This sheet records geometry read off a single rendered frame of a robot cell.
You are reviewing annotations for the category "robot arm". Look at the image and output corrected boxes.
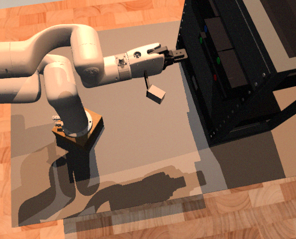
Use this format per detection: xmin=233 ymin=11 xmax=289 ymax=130
xmin=0 ymin=24 xmax=130 ymax=137

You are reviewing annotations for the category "black server rack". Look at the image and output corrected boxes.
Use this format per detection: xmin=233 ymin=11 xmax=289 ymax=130
xmin=176 ymin=0 xmax=296 ymax=146

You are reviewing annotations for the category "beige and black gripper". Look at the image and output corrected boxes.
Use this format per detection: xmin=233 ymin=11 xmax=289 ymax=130
xmin=125 ymin=43 xmax=188 ymax=80

